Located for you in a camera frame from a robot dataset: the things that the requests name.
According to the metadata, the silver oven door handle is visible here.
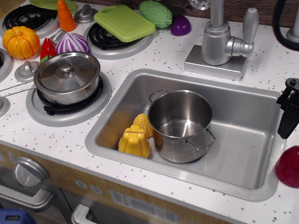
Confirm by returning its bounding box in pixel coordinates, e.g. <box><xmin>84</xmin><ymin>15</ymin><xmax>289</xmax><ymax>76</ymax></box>
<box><xmin>0</xmin><ymin>185</ymin><xmax>54</xmax><ymax>212</ymax></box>

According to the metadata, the steel saucepan with lid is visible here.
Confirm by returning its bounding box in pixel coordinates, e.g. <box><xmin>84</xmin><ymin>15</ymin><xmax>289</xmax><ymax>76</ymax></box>
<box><xmin>0</xmin><ymin>48</ymin><xmax>106</xmax><ymax>115</ymax></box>

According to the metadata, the purple striped toy onion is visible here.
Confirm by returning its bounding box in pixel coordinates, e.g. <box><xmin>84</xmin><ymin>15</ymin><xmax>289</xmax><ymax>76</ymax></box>
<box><xmin>55</xmin><ymin>33</ymin><xmax>89</xmax><ymax>54</ymax></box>

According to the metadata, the silver stove knob back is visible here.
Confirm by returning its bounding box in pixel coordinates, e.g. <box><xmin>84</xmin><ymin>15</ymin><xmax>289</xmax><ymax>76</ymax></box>
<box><xmin>73</xmin><ymin>4</ymin><xmax>98</xmax><ymax>24</ymax></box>

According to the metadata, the silver sink basin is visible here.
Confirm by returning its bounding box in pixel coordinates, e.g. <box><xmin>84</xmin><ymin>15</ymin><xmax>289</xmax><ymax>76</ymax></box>
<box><xmin>85</xmin><ymin>69</ymin><xmax>286</xmax><ymax>201</ymax></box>

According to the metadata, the green toy plate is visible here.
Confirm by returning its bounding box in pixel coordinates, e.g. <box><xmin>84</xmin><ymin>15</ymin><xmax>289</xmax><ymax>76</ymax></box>
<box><xmin>29</xmin><ymin>0</ymin><xmax>79</xmax><ymax>14</ymax></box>

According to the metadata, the back right stove burner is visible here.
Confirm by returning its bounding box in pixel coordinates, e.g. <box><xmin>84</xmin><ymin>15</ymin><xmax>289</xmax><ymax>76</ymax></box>
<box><xmin>83</xmin><ymin>23</ymin><xmax>153</xmax><ymax>60</ymax></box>

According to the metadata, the dark red sweet potato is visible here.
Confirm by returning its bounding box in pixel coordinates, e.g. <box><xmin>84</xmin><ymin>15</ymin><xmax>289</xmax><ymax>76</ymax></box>
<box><xmin>275</xmin><ymin>145</ymin><xmax>299</xmax><ymax>188</ymax></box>

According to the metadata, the red toy watermelon slice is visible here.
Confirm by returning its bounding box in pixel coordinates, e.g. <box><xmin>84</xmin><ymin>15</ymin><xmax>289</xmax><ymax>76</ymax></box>
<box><xmin>40</xmin><ymin>38</ymin><xmax>57</xmax><ymax>63</ymax></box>

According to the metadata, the yellow toy corn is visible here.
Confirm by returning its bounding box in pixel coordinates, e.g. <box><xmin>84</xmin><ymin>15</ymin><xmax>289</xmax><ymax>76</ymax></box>
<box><xmin>133</xmin><ymin>113</ymin><xmax>154</xmax><ymax>138</ymax></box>

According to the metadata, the back left stove burner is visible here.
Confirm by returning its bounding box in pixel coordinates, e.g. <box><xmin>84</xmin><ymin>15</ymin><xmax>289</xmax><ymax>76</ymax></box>
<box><xmin>0</xmin><ymin>4</ymin><xmax>60</xmax><ymax>39</ymax></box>

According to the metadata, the green toy cutting board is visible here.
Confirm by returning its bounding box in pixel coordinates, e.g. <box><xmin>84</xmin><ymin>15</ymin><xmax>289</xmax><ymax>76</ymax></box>
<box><xmin>94</xmin><ymin>4</ymin><xmax>156</xmax><ymax>43</ymax></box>

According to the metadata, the green toy bitter gourd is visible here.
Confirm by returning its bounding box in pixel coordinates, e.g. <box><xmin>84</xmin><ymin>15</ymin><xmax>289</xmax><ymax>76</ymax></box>
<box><xmin>139</xmin><ymin>0</ymin><xmax>173</xmax><ymax>29</ymax></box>

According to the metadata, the silver stove knob middle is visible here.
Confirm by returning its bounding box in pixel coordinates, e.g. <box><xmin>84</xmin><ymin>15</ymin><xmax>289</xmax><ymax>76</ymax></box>
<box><xmin>14</xmin><ymin>61</ymin><xmax>40</xmax><ymax>82</ymax></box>

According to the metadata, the purple toy eggplant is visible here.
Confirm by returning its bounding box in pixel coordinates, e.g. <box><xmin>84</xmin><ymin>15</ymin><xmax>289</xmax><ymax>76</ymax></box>
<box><xmin>170</xmin><ymin>14</ymin><xmax>192</xmax><ymax>36</ymax></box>

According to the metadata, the orange toy pumpkin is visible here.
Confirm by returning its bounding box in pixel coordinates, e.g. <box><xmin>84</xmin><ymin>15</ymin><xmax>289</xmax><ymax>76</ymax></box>
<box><xmin>2</xmin><ymin>26</ymin><xmax>40</xmax><ymax>60</ymax></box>

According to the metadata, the silver oven dial knob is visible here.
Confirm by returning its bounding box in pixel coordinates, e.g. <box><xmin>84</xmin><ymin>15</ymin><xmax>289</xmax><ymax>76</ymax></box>
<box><xmin>13</xmin><ymin>156</ymin><xmax>49</xmax><ymax>188</ymax></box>

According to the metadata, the silver toy faucet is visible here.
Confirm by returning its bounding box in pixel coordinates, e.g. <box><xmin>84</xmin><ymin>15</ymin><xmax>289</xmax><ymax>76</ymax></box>
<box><xmin>184</xmin><ymin>0</ymin><xmax>259</xmax><ymax>81</ymax></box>

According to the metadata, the front right stove burner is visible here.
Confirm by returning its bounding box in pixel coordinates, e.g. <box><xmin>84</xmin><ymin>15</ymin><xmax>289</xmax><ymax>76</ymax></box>
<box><xmin>26</xmin><ymin>72</ymin><xmax>112</xmax><ymax>127</ymax></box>

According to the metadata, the orange toy carrot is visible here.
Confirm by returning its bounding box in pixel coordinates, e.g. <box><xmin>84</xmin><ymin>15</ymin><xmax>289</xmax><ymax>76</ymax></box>
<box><xmin>57</xmin><ymin>0</ymin><xmax>77</xmax><ymax>31</ymax></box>

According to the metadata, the yellow toy bell pepper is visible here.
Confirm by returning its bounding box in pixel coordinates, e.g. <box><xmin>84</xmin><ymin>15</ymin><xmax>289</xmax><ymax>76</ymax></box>
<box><xmin>118</xmin><ymin>124</ymin><xmax>151</xmax><ymax>158</ymax></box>

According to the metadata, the steel pot in sink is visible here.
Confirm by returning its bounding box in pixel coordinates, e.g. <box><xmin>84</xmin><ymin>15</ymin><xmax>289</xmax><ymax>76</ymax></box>
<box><xmin>147</xmin><ymin>89</ymin><xmax>216</xmax><ymax>163</ymax></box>

